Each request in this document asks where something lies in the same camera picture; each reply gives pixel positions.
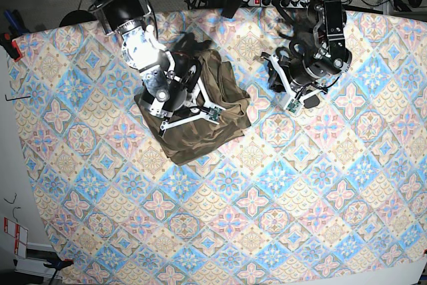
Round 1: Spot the blue black clamp lower left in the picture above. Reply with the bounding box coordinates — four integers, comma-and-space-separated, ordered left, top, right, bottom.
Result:
27, 248, 74, 278

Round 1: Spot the patterned tile tablecloth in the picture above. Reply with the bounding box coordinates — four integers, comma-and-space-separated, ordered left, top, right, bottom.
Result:
7, 8, 426, 284

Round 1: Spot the black white gripper body left side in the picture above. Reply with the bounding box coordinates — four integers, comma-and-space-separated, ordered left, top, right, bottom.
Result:
261, 48, 329, 113

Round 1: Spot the black orange clamp upper left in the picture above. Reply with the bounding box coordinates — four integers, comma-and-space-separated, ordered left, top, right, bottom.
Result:
1, 10, 23, 62

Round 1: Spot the camouflage T-shirt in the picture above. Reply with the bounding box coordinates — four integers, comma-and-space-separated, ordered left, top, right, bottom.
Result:
134, 50, 251, 166

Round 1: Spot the black hex key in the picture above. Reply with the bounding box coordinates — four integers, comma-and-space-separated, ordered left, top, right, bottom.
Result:
5, 94, 31, 101

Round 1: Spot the white power strip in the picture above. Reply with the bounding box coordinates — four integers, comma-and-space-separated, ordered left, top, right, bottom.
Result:
247, 0, 311, 9

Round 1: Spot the black white gripper body right side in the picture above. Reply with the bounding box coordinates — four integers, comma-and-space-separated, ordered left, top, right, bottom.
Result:
159, 54, 225, 137

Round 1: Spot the red white label card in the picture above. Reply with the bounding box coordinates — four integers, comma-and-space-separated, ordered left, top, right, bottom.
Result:
1, 216, 29, 258

